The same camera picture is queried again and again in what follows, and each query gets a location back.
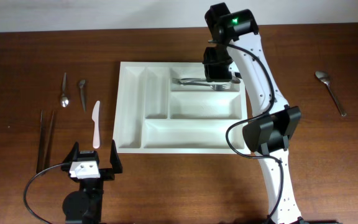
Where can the silver fork slanted handle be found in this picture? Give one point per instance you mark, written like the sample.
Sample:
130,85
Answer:
215,87

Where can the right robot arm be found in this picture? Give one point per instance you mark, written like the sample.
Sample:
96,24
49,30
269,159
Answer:
237,41

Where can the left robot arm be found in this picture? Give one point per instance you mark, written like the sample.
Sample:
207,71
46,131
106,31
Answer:
85,204

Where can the silver fork with round handle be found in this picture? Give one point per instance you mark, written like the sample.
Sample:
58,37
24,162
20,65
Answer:
176,81

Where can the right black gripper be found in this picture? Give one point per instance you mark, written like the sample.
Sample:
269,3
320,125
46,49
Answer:
217,74

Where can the small silver teaspoon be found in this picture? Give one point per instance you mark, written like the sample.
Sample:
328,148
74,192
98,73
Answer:
64,101

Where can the white plastic knife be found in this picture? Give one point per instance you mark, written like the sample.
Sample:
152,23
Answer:
95,118

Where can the silver tablespoon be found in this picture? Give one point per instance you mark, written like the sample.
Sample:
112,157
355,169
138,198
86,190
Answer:
326,79
234,80

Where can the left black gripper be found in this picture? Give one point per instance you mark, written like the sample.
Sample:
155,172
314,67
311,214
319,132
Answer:
106,173

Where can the small dark teaspoon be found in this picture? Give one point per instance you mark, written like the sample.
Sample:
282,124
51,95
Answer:
81,86

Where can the white plastic cutlery tray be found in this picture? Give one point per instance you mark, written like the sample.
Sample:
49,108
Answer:
156,116

